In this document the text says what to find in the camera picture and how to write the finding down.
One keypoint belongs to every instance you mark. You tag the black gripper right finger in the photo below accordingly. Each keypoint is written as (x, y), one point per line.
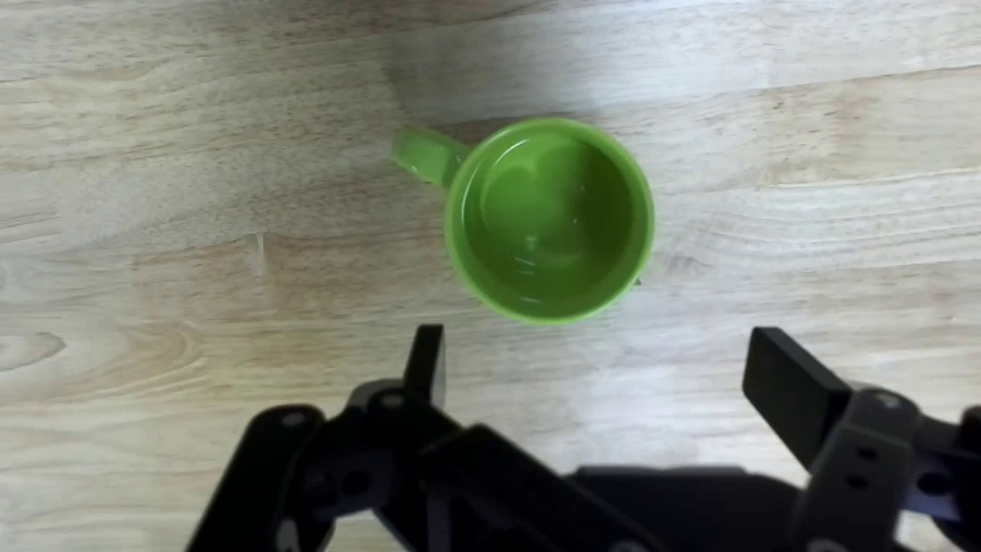
(858, 461)

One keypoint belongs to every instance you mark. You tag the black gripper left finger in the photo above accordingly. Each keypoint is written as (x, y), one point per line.
(409, 461)

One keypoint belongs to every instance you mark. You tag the green ceramic mug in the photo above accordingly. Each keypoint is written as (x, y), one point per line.
(554, 219)

